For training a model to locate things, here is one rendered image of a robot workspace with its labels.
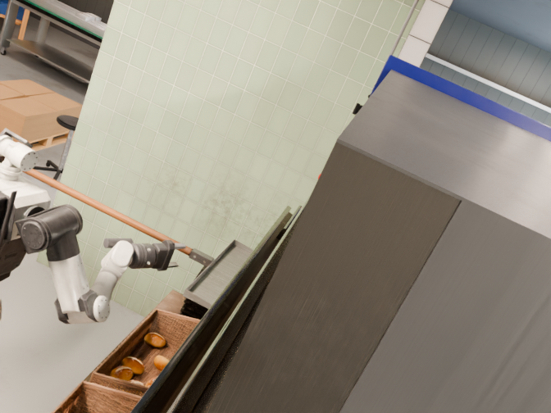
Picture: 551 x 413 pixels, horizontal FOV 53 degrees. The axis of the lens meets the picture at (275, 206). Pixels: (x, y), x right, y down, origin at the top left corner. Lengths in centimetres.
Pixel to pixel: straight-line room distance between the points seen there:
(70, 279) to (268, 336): 135
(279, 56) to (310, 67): 18
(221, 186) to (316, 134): 65
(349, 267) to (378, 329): 4
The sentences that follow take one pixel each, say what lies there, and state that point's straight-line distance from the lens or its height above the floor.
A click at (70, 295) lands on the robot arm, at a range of 169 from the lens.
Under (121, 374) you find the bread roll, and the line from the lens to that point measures 237.
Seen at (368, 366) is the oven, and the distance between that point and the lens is 35.
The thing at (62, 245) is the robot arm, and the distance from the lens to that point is 165.
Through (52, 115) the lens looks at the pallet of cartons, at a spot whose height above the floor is 36.
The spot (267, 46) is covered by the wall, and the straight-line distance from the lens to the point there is 316.
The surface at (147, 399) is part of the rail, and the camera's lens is 108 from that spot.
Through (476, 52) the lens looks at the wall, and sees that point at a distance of 979.
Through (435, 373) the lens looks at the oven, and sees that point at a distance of 35.
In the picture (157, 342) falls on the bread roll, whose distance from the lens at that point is 260.
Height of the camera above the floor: 215
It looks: 19 degrees down
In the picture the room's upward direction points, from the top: 24 degrees clockwise
